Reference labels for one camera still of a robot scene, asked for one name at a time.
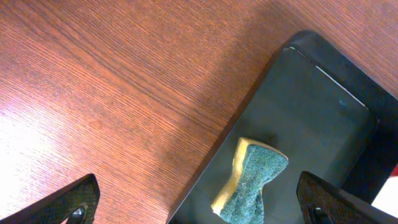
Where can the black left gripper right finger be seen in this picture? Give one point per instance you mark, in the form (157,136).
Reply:
(321,202)

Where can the yellow green sponge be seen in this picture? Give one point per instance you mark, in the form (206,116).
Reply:
(254,165)

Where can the red plastic tray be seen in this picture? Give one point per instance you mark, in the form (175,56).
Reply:
(394,173)

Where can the white plate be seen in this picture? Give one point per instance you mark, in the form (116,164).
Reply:
(387,198)

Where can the black plastic tray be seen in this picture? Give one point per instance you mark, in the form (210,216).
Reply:
(319,109)

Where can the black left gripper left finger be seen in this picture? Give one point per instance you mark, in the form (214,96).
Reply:
(74,203)

